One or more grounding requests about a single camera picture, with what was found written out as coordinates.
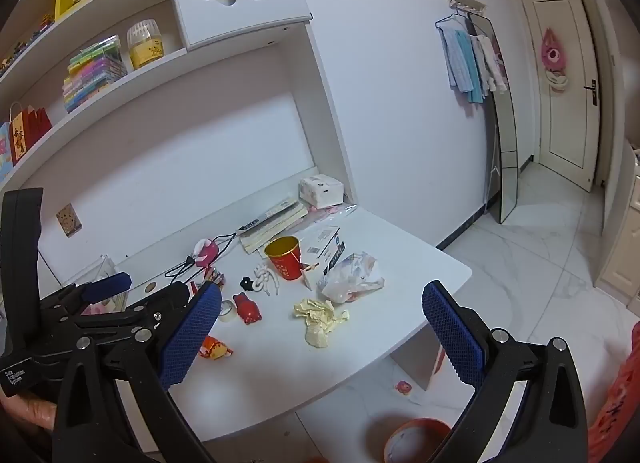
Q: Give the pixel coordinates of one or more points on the white printed carton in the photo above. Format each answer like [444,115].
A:
[325,245]

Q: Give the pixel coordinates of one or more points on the stack of books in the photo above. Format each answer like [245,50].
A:
[274,227]

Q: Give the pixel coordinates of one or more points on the yellow paper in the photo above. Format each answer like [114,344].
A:
[320,320]

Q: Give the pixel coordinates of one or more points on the orange snack wrapper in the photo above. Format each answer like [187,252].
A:
[215,348]

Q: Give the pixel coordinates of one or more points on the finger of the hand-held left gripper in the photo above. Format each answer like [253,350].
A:
[167,295]
[107,285]

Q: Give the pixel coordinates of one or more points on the small black clip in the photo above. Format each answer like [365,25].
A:
[245,283]

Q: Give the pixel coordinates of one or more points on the white plastic bag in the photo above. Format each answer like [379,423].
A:
[352,277]

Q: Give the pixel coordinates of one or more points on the red paper cup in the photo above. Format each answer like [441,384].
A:
[283,259]

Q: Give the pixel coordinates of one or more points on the orange trash bin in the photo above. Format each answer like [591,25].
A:
[415,438]

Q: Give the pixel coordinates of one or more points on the black framed standing mirror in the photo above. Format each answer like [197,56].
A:
[500,143]

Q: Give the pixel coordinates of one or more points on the yellow jar with white lid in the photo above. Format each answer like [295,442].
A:
[145,45]

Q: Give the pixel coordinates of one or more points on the pink floor sticker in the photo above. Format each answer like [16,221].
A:
[403,387]

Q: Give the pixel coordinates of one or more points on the clear tape roll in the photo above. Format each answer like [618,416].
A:
[227,311]

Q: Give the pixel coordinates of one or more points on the hanging towels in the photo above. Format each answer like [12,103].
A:
[470,65]

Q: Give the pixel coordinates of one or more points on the red bed sheet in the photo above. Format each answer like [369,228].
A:
[617,393]

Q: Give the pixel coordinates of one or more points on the pink handheld device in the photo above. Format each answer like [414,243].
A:
[205,252]

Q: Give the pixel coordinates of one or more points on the red gift bag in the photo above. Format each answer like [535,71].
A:
[29,129]

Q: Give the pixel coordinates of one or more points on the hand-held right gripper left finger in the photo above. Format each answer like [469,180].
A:
[192,338]

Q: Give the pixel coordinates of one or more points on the person's left hand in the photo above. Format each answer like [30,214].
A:
[27,408]

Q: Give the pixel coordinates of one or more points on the stack of colourful boxes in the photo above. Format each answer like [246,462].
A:
[92,74]

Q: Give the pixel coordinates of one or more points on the clear acrylic box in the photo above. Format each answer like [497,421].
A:
[102,268]

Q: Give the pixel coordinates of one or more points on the white wall shelf unit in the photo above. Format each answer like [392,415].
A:
[75,153]

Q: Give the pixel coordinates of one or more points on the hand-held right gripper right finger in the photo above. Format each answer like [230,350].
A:
[452,338]

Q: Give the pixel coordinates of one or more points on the cream wardrobe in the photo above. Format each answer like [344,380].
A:
[624,238]

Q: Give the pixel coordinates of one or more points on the white tissue pack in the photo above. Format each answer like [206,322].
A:
[321,191]

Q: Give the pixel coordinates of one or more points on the red bear figure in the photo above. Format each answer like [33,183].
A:
[247,309]

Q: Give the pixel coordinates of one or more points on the pink door decoration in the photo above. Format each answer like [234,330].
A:
[552,52]

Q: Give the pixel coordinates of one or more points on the clear plastic sleeve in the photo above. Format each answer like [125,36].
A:
[336,214]

